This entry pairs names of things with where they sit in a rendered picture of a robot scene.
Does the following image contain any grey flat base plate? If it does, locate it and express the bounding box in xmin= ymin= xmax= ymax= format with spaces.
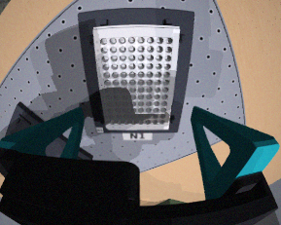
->
xmin=0 ymin=0 xmax=246 ymax=173

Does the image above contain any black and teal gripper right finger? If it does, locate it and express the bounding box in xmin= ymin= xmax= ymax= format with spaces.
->
xmin=191 ymin=106 xmax=280 ymax=200

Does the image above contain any white well plate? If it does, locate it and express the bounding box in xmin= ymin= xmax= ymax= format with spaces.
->
xmin=93 ymin=24 xmax=180 ymax=130

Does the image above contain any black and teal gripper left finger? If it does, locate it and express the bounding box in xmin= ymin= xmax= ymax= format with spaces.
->
xmin=0 ymin=107 xmax=85 ymax=159

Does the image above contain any grey label with dark text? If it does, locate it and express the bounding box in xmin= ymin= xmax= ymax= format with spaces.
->
xmin=123 ymin=133 xmax=153 ymax=140

